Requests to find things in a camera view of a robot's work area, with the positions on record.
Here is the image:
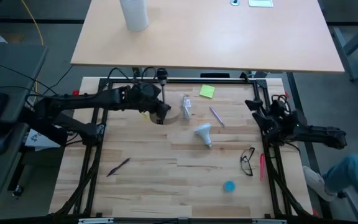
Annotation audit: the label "white flat card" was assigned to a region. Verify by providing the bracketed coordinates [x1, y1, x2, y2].
[248, 0, 274, 8]

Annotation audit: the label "person's shoe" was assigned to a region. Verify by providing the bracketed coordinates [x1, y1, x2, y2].
[302, 165, 338, 203]

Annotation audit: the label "black framed glasses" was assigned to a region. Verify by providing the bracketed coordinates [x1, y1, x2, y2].
[239, 147, 256, 177]

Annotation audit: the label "white cylinder container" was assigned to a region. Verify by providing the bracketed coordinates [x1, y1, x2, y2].
[119, 0, 150, 32]

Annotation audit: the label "yellow cable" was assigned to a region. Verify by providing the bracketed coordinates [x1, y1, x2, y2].
[20, 0, 45, 103]

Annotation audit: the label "grey metal desk frame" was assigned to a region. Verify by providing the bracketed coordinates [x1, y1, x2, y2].
[333, 26, 358, 85]

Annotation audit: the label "white printed paper sheet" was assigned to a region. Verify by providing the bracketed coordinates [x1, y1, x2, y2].
[24, 128, 62, 152]

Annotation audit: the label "beige wooden desk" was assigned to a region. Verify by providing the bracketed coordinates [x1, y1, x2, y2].
[70, 0, 345, 74]

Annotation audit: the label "dark purple pen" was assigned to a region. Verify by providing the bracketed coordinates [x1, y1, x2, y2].
[106, 157, 131, 178]

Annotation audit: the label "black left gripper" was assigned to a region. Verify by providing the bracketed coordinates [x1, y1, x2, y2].
[128, 82, 172, 125]

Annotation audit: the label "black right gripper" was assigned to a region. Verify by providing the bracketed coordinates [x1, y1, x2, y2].
[244, 98, 298, 144]

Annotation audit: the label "white lightbulb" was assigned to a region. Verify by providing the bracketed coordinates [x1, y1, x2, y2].
[193, 123, 213, 148]

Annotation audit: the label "black aluminium table frame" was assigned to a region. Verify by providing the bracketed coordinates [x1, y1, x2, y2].
[50, 76, 319, 224]

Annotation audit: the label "green sticky note pad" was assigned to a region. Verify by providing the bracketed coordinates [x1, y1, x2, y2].
[198, 84, 216, 100]

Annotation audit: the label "pink pen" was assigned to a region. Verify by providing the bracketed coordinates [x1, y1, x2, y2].
[259, 153, 266, 182]

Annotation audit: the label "blue round cap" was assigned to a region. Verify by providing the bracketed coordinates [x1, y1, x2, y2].
[223, 180, 236, 193]

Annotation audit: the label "grey side desk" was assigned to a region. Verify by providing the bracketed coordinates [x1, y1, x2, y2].
[0, 42, 49, 202]

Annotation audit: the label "wooden lamp base with socket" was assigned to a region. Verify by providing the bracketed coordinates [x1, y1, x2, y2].
[149, 67, 182, 126]

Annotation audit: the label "lilac pen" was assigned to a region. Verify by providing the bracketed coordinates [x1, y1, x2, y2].
[209, 106, 226, 129]

